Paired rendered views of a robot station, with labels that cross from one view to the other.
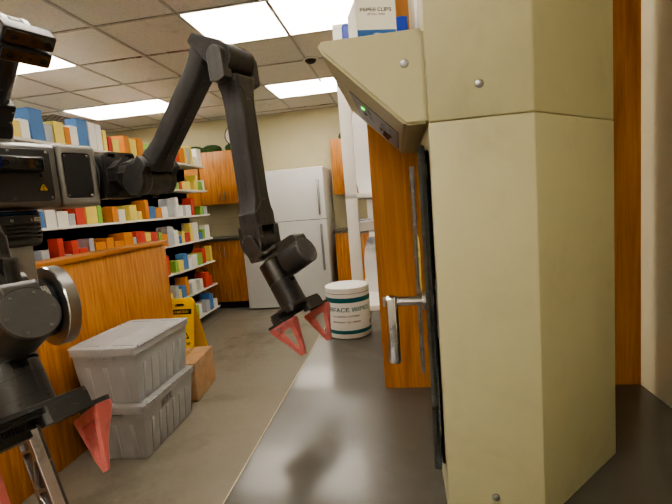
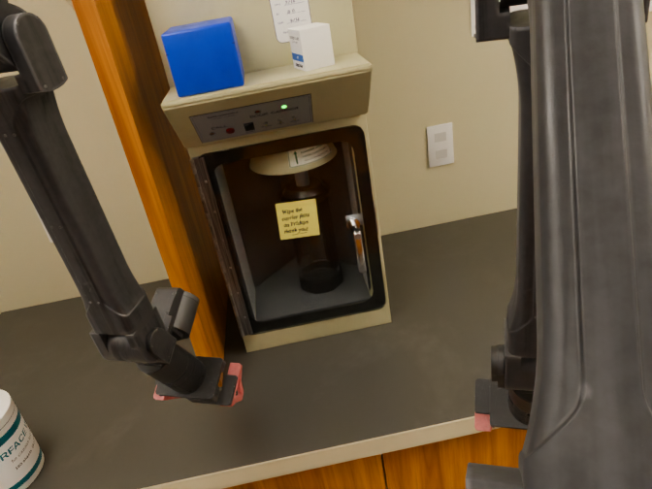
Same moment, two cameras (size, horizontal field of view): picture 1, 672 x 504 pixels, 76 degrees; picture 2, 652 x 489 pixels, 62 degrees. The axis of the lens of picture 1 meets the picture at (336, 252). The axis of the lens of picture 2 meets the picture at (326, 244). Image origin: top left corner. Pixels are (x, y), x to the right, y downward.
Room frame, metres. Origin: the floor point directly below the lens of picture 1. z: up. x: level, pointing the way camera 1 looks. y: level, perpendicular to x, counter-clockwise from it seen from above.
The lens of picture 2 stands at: (0.78, 0.80, 1.67)
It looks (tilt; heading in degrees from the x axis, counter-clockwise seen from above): 28 degrees down; 259
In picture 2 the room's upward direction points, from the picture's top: 10 degrees counter-clockwise
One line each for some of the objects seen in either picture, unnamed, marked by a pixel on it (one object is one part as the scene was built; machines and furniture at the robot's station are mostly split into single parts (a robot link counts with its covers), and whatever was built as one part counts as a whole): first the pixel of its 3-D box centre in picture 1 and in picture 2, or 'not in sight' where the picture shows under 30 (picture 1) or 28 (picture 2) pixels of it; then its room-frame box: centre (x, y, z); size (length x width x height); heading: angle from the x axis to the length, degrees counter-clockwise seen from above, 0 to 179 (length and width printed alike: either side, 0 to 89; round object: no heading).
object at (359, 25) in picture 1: (371, 32); (310, 46); (0.57, -0.07, 1.54); 0.05 x 0.05 x 0.06; 8
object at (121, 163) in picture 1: (127, 174); not in sight; (1.16, 0.53, 1.45); 0.09 x 0.08 x 0.12; 148
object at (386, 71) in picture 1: (379, 110); (272, 107); (0.65, -0.08, 1.46); 0.32 x 0.11 x 0.10; 171
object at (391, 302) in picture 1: (405, 327); (357, 245); (0.54, -0.08, 1.17); 0.05 x 0.03 x 0.10; 81
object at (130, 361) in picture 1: (136, 357); not in sight; (2.54, 1.26, 0.49); 0.60 x 0.42 x 0.33; 171
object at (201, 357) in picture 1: (186, 373); not in sight; (3.15, 1.21, 0.14); 0.41 x 0.32 x 0.28; 177
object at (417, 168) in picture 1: (423, 289); (299, 239); (0.64, -0.13, 1.19); 0.30 x 0.01 x 0.40; 171
